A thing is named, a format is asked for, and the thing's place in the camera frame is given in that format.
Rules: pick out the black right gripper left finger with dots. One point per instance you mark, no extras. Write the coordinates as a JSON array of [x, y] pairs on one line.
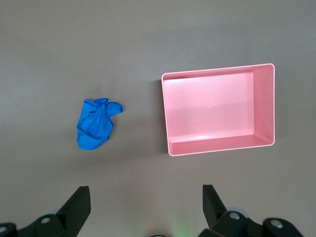
[[71, 214]]

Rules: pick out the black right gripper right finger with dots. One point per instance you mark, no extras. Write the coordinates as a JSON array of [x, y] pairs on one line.
[[217, 217]]

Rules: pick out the blue nitrile glove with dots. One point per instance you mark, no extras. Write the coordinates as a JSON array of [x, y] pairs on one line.
[[95, 123]]

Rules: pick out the pink plastic bin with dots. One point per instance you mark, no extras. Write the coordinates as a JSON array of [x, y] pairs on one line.
[[209, 111]]

